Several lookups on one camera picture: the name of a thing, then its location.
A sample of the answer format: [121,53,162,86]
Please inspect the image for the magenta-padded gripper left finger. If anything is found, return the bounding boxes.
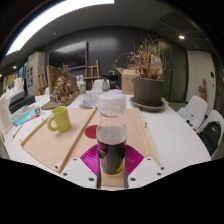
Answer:
[60,143,102,190]

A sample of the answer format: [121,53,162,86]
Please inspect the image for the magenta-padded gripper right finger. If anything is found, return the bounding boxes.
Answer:
[123,144,165,190]

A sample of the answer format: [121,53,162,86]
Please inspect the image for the clear bottle with dark drink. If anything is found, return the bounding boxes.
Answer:
[95,93,128,177]

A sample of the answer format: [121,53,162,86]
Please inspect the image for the flat round red coaster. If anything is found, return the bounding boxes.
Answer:
[84,124,99,140]

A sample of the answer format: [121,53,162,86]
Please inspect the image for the beige canvas mat wooden strips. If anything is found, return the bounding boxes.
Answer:
[19,106,162,188]

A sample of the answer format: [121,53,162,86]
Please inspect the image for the lime green mug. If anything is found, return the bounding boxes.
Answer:
[46,105,72,133]

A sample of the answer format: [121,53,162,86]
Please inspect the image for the grey plant saucer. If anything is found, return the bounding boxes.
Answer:
[129,96,166,113]

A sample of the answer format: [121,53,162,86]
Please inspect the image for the printed newspaper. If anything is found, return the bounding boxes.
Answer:
[79,89,104,109]

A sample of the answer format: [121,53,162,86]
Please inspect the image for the wooden paintbrush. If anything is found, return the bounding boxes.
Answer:
[19,114,44,123]

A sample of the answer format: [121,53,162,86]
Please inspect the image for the thin red-striped paintbrush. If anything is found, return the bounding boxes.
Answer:
[10,122,25,142]

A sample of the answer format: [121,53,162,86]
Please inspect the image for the black backpack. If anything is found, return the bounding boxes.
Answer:
[197,120,223,156]

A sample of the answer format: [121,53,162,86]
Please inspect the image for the dried plant in grey pot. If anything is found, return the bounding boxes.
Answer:
[128,34,168,108]

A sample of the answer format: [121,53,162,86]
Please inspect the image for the colourful book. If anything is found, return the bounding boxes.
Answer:
[11,104,36,126]

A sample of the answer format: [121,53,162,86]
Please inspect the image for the green-labelled white spray bottle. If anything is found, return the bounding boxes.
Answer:
[77,74,87,95]

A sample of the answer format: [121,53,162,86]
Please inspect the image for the white plastic chair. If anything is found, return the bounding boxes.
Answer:
[91,78,104,92]
[196,109,224,158]
[177,95,208,129]

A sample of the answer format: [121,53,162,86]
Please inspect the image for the golden sculpture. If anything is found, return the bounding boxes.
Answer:
[49,63,81,104]

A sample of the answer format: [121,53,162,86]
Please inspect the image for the dark grey spray bottle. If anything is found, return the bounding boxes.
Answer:
[101,73,111,93]

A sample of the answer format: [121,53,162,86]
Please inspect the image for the brown cardboard box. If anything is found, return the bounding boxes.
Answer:
[115,67,141,96]

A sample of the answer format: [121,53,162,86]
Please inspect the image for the black box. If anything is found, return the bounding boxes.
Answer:
[9,89,37,114]

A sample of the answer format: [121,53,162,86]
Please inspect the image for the wooden easel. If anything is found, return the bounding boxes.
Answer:
[83,59,102,90]

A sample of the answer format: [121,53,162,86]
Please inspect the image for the white cabinet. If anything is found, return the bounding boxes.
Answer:
[24,51,47,97]

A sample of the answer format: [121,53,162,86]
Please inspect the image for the white ceiling light strip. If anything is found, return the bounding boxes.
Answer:
[4,0,116,58]

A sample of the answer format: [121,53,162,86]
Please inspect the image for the wooden wall figure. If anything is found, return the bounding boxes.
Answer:
[197,79,208,102]

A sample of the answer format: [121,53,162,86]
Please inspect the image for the black wall screen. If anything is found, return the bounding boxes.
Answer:
[48,41,89,70]

